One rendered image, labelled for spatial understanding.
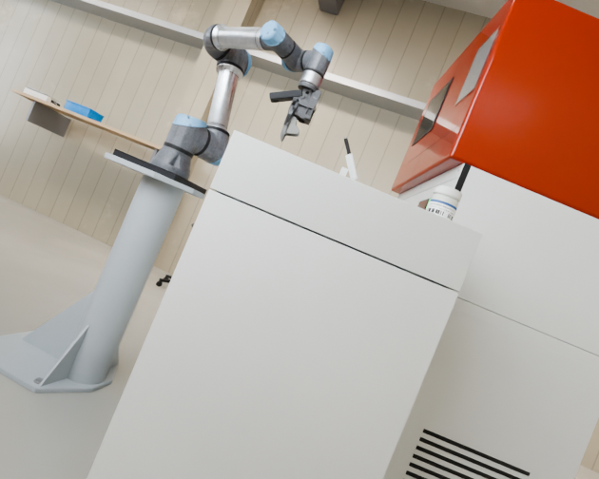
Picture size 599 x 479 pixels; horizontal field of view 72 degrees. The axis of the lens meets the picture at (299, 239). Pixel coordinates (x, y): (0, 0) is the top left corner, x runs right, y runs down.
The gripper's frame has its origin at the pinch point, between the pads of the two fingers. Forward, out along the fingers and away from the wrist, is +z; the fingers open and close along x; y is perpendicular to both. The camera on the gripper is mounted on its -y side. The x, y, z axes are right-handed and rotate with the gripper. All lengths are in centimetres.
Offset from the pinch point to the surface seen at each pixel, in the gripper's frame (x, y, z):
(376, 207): -50, 33, 18
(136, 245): 5, -34, 56
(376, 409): -50, 51, 61
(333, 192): -50, 23, 19
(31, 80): 341, -341, -26
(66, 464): -34, -14, 111
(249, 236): -50, 9, 35
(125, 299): 7, -30, 76
